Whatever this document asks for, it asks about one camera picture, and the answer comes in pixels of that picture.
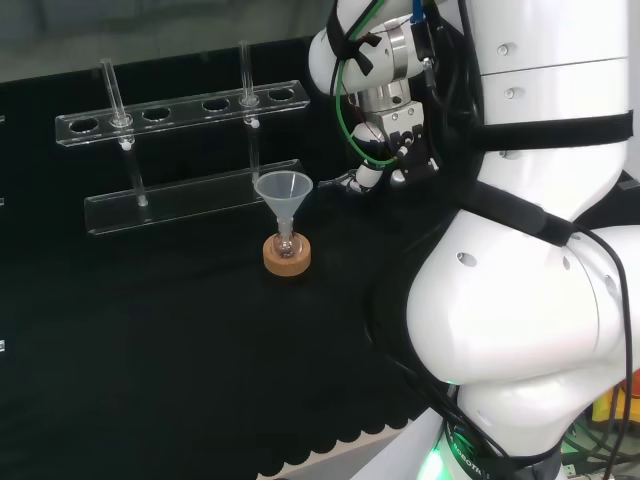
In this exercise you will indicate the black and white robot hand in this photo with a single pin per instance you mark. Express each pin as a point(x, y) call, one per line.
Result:
point(400, 145)

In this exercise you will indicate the black bench cloth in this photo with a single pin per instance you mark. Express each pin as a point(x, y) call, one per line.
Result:
point(175, 340)

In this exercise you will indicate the yellow stop button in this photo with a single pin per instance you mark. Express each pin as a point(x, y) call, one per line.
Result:
point(607, 402)

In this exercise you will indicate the translucent plastic weighing funnel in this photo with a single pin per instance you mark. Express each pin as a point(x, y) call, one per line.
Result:
point(283, 192)

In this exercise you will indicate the grey tape strip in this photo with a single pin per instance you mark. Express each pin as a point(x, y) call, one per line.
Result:
point(630, 184)

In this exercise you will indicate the small round-bottom glass flask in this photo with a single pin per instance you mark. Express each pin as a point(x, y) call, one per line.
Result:
point(285, 246)

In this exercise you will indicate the clear acrylic funnel stand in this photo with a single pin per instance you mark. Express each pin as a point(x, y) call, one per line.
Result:
point(180, 200)

